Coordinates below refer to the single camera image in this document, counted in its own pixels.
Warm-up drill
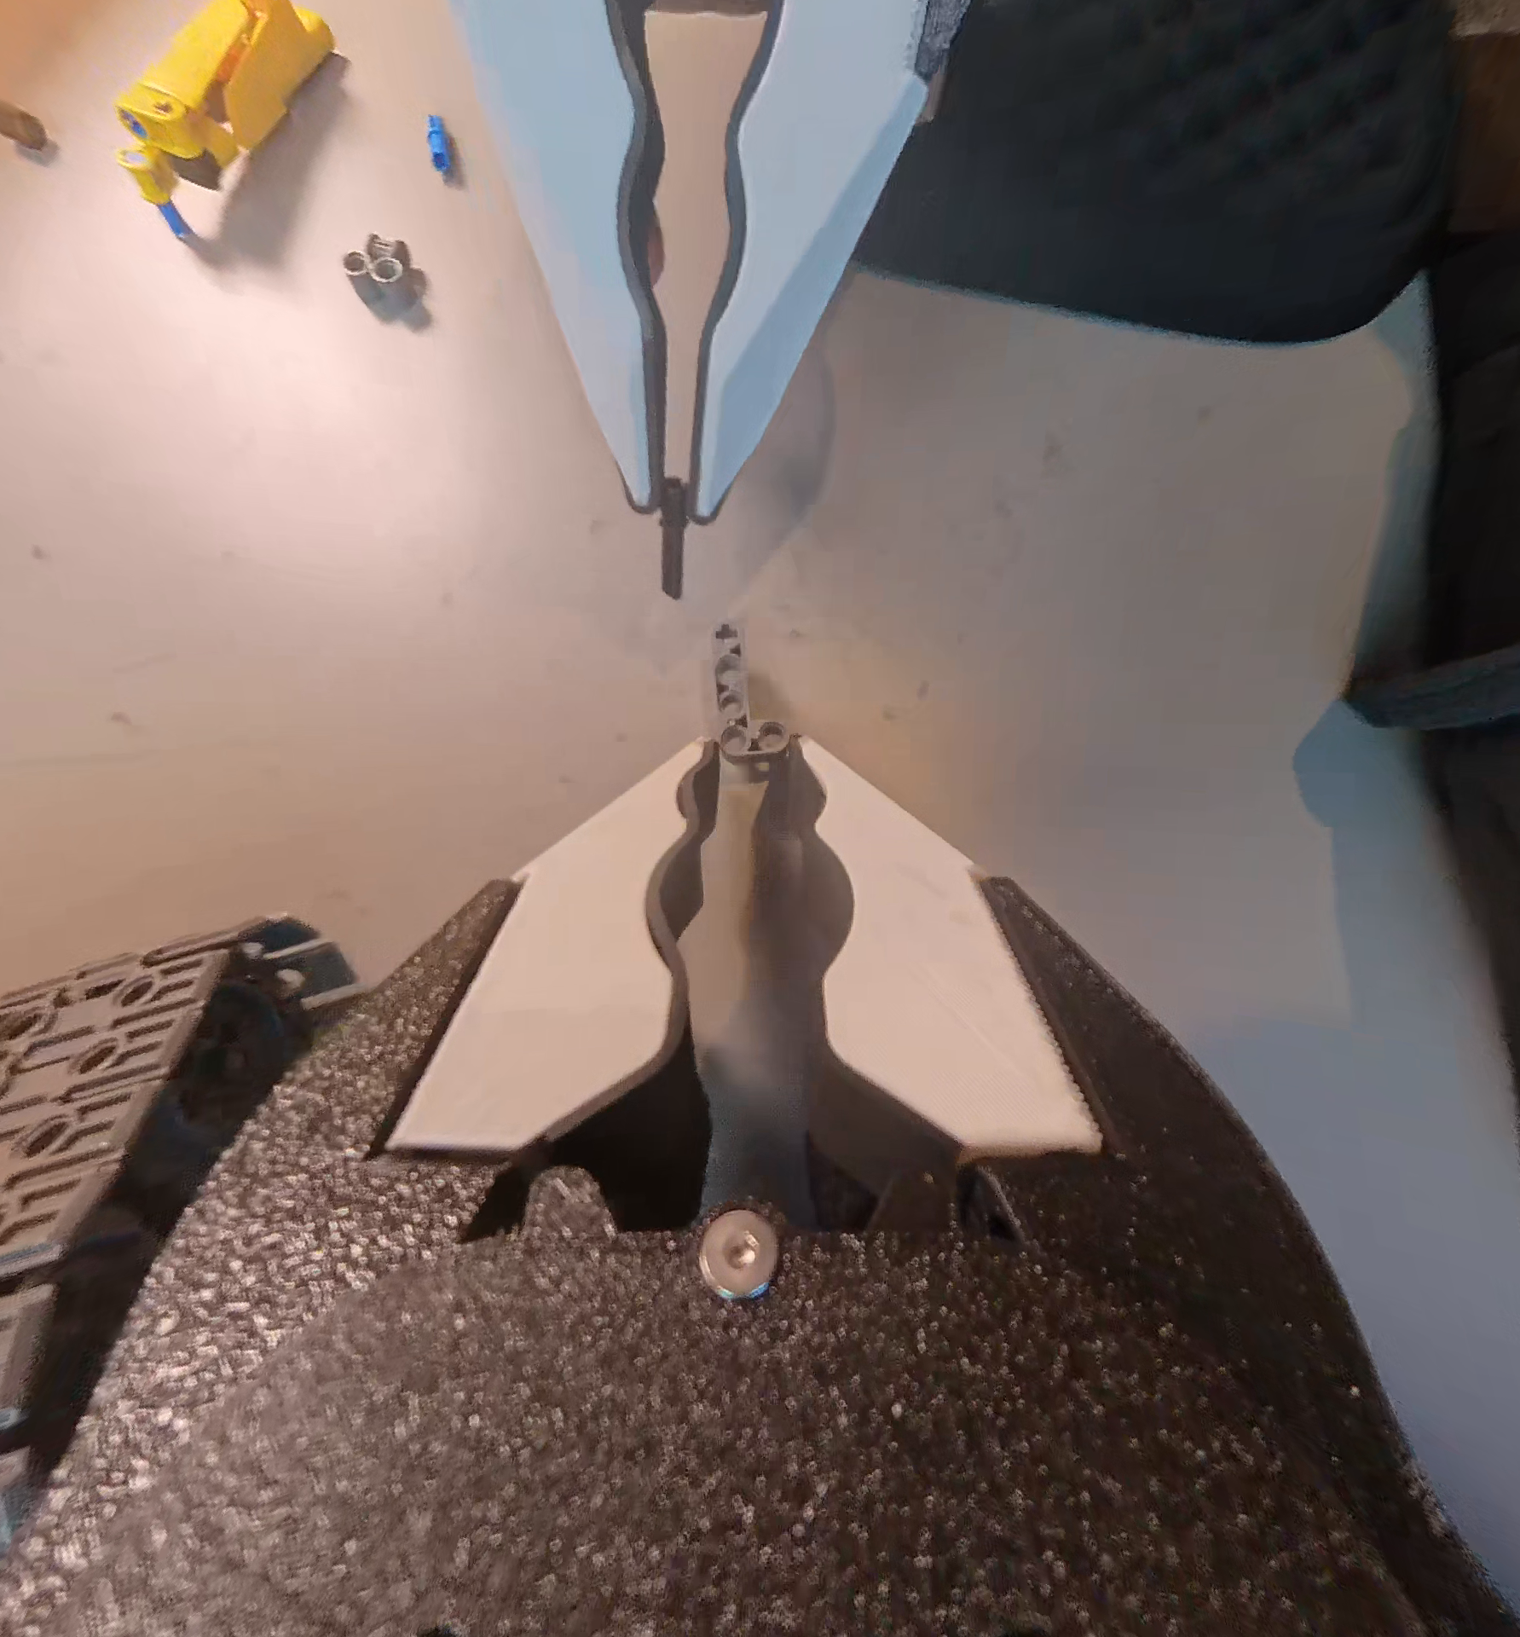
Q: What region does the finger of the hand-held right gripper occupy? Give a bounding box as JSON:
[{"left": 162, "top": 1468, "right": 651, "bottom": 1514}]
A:
[
  {"left": 679, "top": 0, "right": 938, "bottom": 517},
  {"left": 453, "top": 0, "right": 677, "bottom": 507}
]

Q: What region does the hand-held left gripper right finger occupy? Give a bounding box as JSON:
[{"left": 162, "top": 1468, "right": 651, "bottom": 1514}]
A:
[{"left": 754, "top": 736, "right": 1108, "bottom": 1183}]

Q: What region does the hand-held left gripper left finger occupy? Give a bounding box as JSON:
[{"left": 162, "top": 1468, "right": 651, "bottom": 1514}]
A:
[{"left": 384, "top": 736, "right": 756, "bottom": 1172}]

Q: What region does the grey bent beam piece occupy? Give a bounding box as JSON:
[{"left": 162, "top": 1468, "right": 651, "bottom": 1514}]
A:
[{"left": 708, "top": 621, "right": 775, "bottom": 763}]

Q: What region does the grey desk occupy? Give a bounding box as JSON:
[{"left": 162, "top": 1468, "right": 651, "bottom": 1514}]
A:
[{"left": 0, "top": 0, "right": 1520, "bottom": 1637}]

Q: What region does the small grey connector piece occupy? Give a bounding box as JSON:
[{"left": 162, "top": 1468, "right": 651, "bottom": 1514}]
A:
[{"left": 342, "top": 236, "right": 428, "bottom": 307}]

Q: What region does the small yellow block assembly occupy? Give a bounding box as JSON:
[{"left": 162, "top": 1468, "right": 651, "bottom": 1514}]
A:
[{"left": 115, "top": 0, "right": 339, "bottom": 236}]

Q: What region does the yellow toy tracked robot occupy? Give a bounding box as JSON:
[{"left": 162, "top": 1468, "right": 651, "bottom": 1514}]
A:
[{"left": 0, "top": 917, "right": 351, "bottom": 1587}]

